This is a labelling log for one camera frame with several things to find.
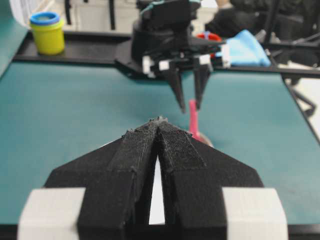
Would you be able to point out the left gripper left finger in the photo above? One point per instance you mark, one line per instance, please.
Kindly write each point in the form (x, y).
(97, 194)

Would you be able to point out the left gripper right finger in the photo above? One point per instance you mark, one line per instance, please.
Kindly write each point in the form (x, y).
(209, 195)

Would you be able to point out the stacked yellow blue cups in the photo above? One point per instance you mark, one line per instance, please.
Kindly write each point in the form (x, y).
(47, 31)

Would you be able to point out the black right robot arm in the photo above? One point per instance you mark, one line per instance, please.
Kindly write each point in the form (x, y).
(161, 20)

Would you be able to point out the red scissors handle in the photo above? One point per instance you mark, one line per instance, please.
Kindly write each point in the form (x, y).
(207, 35)

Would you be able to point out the red plastic spoon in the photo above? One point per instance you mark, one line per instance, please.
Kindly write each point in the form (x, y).
(193, 121)

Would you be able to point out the black office chair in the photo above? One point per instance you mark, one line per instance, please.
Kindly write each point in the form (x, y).
(295, 18)

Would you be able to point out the blue cloth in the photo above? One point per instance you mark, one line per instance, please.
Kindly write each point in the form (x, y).
(245, 50)

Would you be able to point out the black side tray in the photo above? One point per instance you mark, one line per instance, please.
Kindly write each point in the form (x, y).
(85, 48)

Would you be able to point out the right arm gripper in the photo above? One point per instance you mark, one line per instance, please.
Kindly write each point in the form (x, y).
(174, 54)

